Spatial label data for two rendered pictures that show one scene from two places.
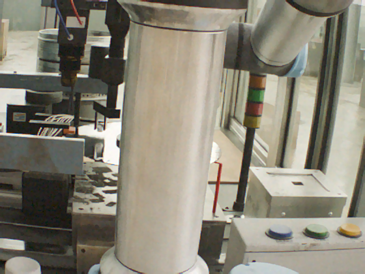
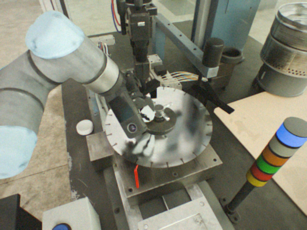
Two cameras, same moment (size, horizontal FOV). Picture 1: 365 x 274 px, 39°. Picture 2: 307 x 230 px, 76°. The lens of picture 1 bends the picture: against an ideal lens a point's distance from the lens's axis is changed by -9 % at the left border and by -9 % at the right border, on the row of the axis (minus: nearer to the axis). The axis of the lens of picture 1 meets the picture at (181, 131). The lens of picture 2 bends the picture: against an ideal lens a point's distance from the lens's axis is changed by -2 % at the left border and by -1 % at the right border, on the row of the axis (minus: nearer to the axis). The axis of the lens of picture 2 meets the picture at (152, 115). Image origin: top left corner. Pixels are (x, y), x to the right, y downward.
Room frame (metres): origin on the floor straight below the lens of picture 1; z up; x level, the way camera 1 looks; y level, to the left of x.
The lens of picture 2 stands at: (1.01, -0.33, 1.41)
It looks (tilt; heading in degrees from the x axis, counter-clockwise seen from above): 47 degrees down; 79
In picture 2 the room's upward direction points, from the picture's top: straight up
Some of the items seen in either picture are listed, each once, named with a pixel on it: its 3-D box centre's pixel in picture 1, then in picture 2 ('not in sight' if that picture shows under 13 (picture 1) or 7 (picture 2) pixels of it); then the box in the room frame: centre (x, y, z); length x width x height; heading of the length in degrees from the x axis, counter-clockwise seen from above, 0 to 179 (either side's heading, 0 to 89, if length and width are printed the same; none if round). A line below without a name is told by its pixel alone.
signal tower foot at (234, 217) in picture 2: (238, 205); (230, 208); (1.28, -0.16, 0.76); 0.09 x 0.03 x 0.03; 100
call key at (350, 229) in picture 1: (349, 231); not in sight; (0.84, -0.32, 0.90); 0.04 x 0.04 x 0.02
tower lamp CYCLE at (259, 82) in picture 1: (257, 81); (277, 152); (1.28, -0.16, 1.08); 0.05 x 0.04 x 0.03; 10
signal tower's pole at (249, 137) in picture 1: (244, 169); (240, 196); (1.28, -0.16, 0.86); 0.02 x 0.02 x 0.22
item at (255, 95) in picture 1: (255, 94); (269, 160); (1.28, -0.16, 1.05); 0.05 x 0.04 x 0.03; 10
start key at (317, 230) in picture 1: (315, 233); not in sight; (0.83, -0.25, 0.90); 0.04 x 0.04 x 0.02
